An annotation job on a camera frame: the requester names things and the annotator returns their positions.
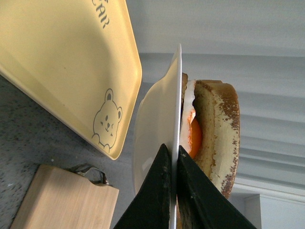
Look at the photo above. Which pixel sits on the fake fried egg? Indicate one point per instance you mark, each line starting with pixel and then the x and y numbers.
pixel 190 133

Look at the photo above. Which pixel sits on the yellow bear tray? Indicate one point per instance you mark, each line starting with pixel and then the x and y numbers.
pixel 78 59

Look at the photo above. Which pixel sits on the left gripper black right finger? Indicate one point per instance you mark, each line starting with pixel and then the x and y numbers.
pixel 201 205

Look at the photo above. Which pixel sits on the white round plate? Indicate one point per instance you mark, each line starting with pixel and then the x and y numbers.
pixel 158 122

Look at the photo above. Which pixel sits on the grey curtain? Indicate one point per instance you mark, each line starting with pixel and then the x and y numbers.
pixel 257 46

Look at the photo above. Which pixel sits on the bamboo cutting board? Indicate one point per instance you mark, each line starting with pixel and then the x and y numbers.
pixel 59 199

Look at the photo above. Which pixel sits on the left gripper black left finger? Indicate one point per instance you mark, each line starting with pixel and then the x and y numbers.
pixel 150 209

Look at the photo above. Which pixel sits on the bread slice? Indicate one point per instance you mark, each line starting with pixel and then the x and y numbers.
pixel 218 115

